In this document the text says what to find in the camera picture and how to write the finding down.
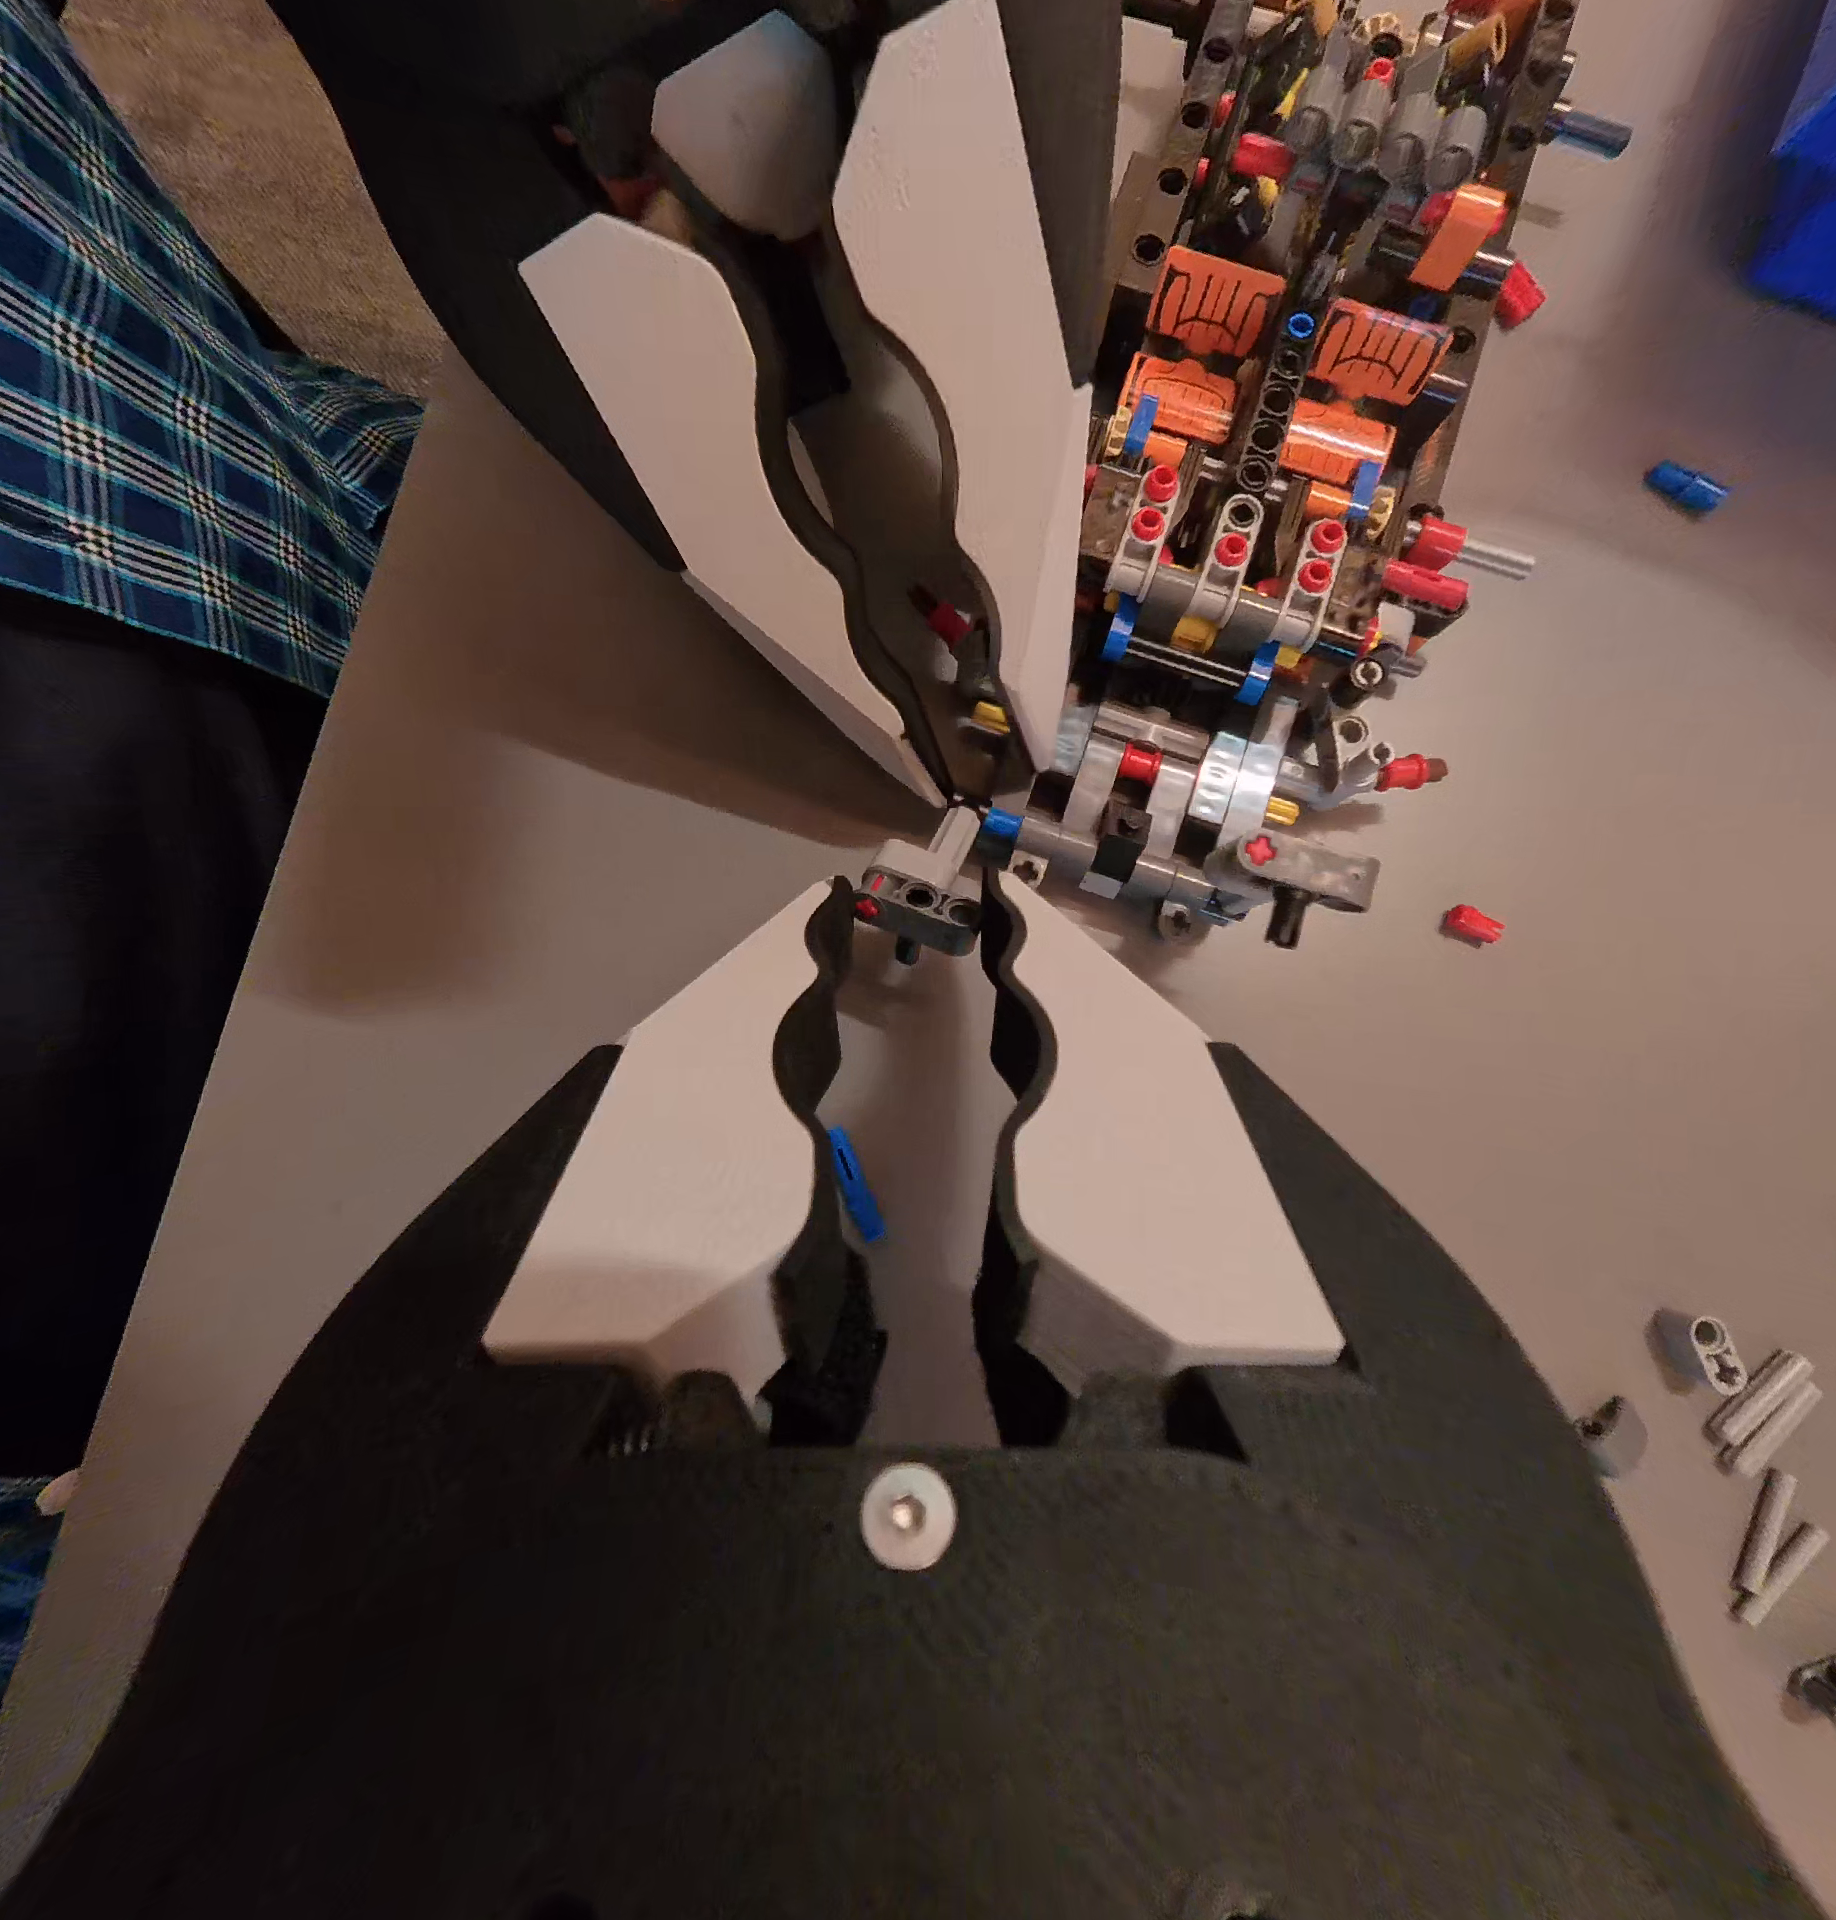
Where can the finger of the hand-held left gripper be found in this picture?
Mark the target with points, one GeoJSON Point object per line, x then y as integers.
{"type": "Point", "coordinates": [665, 437]}
{"type": "Point", "coordinates": [978, 301]}

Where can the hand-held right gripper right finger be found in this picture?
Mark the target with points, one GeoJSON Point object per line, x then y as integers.
{"type": "Point", "coordinates": [1158, 1198]}

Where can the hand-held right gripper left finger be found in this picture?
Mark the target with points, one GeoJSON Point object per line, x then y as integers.
{"type": "Point", "coordinates": [665, 1188]}

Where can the multicoloured lego vehicle model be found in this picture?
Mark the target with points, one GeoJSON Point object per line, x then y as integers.
{"type": "Point", "coordinates": [1265, 448]}

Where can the light grey lego beam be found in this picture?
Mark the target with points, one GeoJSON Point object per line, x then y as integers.
{"type": "Point", "coordinates": [918, 893]}

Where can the small blue lego pin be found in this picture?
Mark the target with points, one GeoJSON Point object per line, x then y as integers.
{"type": "Point", "coordinates": [854, 1188]}

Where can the red lego pin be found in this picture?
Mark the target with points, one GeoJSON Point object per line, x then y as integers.
{"type": "Point", "coordinates": [1472, 923]}

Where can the grey curved lego piece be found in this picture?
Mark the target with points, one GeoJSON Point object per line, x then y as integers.
{"type": "Point", "coordinates": [1606, 1437]}

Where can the light grey lego connector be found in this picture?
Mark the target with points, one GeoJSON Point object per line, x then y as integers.
{"type": "Point", "coordinates": [1698, 1342]}

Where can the grey lego tube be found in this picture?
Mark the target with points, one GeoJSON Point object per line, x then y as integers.
{"type": "Point", "coordinates": [1775, 1430]}
{"type": "Point", "coordinates": [1783, 1577]}
{"type": "Point", "coordinates": [1768, 1528]}
{"type": "Point", "coordinates": [1755, 1394]}

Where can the blue lego connector pin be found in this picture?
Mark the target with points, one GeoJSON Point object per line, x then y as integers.
{"type": "Point", "coordinates": [1686, 485]}

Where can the black lego connector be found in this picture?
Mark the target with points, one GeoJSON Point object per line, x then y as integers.
{"type": "Point", "coordinates": [1833, 1687]}

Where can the blue plaid shirt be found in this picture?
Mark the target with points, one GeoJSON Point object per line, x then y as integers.
{"type": "Point", "coordinates": [137, 376]}

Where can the dark trousers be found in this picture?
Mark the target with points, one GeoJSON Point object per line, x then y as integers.
{"type": "Point", "coordinates": [107, 974]}

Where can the blue plastic bin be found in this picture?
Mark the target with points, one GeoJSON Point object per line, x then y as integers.
{"type": "Point", "coordinates": [1818, 165]}

